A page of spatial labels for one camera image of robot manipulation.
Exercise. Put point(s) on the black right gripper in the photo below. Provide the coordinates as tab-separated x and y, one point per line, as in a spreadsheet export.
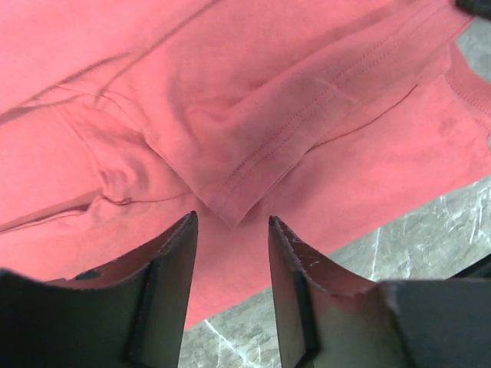
479	8

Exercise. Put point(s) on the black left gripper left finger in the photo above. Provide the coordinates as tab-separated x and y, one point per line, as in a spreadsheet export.
129	312

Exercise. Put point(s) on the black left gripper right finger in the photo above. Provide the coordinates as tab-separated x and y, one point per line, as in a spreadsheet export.
328	316

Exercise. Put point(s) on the red t-shirt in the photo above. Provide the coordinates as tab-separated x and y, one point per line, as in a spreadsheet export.
118	117

